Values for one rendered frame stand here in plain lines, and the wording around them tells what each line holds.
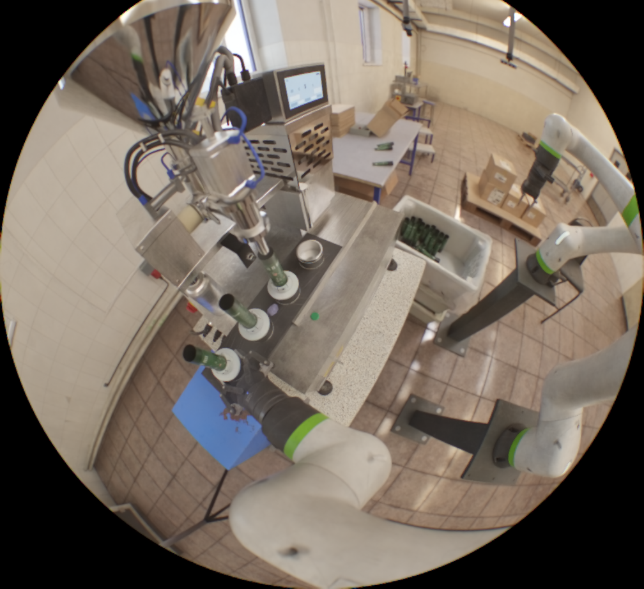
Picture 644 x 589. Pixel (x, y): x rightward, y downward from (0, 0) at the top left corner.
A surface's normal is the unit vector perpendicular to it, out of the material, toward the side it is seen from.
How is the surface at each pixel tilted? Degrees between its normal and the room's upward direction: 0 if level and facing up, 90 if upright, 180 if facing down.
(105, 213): 90
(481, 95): 90
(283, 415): 27
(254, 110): 90
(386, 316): 0
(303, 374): 0
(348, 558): 43
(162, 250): 90
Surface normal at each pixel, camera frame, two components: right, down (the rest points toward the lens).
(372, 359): -0.10, -0.54
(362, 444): 0.22, -0.97
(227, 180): 0.85, 0.39
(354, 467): 0.41, -0.90
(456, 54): -0.52, 0.74
